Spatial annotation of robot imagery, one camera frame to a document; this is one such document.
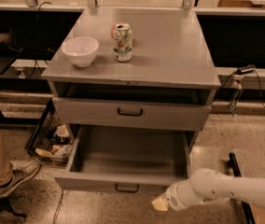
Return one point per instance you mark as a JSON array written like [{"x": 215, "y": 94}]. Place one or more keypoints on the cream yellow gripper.
[{"x": 174, "y": 198}]

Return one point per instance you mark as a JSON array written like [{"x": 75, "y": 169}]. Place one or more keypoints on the grey drawer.
[
  {"x": 131, "y": 114},
  {"x": 127, "y": 160}
]

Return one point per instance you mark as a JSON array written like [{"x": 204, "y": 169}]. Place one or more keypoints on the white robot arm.
[{"x": 207, "y": 186}]

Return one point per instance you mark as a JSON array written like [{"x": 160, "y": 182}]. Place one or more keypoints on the grey top drawer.
[{"x": 131, "y": 114}]

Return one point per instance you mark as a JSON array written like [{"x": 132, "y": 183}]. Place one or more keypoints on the black metal bar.
[{"x": 233, "y": 164}]

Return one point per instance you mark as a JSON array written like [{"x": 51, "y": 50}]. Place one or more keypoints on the grey sneaker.
[{"x": 20, "y": 176}]

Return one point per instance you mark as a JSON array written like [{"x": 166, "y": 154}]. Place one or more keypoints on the black chair base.
[{"x": 6, "y": 206}]

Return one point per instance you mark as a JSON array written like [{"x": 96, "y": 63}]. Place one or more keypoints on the white ceramic bowl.
[{"x": 81, "y": 50}]

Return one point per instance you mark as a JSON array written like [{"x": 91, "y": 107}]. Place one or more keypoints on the green white drink can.
[{"x": 122, "y": 36}]

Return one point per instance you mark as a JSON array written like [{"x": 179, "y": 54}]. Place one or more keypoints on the wire basket with trash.
[{"x": 50, "y": 140}]

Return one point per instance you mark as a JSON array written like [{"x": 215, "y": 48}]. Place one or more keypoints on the black power adapter with cable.
[{"x": 234, "y": 81}]

